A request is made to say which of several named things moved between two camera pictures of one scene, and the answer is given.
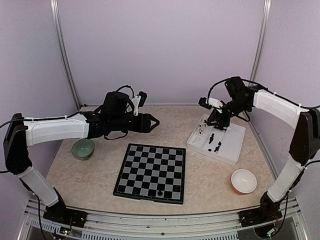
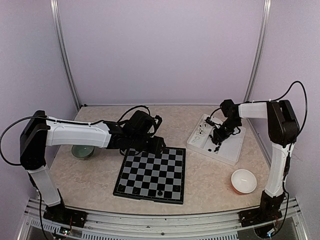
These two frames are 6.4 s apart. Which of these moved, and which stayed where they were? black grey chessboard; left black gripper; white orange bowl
Moved: left black gripper
Stayed: white orange bowl; black grey chessboard
